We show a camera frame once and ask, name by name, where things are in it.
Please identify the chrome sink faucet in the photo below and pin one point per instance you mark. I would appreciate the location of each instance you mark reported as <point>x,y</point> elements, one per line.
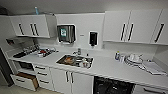
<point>77,52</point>

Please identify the orange bowl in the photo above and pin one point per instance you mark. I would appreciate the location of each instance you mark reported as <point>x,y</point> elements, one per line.
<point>69,60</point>

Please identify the steel paper towel dispenser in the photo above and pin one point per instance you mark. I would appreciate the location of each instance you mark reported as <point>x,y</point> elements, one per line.
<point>65,34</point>

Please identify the stainless steel sink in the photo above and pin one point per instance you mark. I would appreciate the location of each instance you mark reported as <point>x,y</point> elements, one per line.
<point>61,61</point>

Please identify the blue dish soap bottle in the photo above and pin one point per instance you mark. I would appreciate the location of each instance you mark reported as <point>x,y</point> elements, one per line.
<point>117,56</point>

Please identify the white under-sink cabinet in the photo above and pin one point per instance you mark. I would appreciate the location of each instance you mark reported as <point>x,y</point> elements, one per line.
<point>71,81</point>

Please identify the small white bottle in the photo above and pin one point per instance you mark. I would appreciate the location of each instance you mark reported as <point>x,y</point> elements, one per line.
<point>122,58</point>

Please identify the metal dish rack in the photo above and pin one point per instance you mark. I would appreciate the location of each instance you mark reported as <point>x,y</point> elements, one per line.
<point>41,51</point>

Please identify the stack of white dishes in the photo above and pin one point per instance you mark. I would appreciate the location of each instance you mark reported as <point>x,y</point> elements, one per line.
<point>134,60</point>

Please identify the light blue bottle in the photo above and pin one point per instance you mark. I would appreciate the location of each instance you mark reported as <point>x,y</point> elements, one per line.
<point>37,11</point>

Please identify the built-in microwave oven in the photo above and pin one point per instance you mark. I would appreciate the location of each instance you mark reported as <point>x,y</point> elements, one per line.
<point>25,65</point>

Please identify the white bottom drawer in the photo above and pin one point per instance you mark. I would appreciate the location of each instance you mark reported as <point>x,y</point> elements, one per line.
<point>23,81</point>

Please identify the black wall soap dispenser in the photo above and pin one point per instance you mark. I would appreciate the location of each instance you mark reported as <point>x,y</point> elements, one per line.
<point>93,38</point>

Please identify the white upper wall cabinet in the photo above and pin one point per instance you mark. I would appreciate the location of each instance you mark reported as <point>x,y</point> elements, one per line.
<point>136,26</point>
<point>30,26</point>

